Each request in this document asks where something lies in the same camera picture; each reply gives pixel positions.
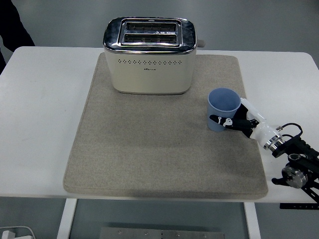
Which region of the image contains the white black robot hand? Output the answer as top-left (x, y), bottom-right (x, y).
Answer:
top-left (209, 98), bottom-right (278, 144)

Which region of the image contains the light blue ribbed cup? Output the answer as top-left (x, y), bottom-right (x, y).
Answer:
top-left (207, 87), bottom-right (242, 132)

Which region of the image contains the white table leg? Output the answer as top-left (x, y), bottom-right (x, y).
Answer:
top-left (243, 202), bottom-right (262, 239)
top-left (56, 199), bottom-right (78, 239)

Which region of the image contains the beige felt table mat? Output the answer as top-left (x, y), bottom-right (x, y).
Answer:
top-left (62, 52), bottom-right (269, 200)

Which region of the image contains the cream chrome two-slot toaster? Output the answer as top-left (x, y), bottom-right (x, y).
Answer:
top-left (102, 16), bottom-right (206, 96)

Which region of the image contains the grey metal plate with screws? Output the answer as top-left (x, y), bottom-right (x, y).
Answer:
top-left (99, 227), bottom-right (225, 239)

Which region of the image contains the person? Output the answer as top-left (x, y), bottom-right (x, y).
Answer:
top-left (0, 0), bottom-right (36, 75)

